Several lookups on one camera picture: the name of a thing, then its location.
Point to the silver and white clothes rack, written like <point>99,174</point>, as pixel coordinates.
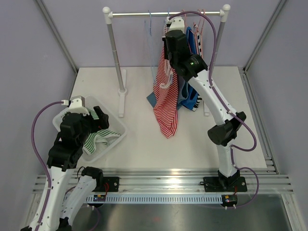
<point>122,74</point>

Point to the green striped tank top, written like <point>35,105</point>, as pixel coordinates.
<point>105,136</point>

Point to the black and white striped top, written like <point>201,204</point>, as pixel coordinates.
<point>198,44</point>

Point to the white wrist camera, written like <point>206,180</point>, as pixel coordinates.
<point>176,23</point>
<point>76,105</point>

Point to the white plastic basket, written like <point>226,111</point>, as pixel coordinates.
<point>68,150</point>

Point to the red striped tank top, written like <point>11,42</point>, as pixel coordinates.
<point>166,92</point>

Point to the white slotted cable duct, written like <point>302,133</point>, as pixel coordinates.
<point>156,199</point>

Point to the grey-blue tank top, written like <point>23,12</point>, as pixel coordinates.
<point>154,98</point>

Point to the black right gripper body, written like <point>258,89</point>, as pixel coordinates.
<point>173,59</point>

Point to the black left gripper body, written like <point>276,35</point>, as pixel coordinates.
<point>89,126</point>

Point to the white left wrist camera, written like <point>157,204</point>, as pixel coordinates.
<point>76,105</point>

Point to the aluminium mounting rail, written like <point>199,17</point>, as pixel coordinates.
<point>186,181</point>

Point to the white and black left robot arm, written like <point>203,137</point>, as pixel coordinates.
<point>55,212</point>

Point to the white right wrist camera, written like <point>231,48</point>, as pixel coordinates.
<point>176,23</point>

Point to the bright blue tank top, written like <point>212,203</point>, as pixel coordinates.
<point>190,97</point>

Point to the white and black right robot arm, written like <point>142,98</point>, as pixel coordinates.
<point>195,72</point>

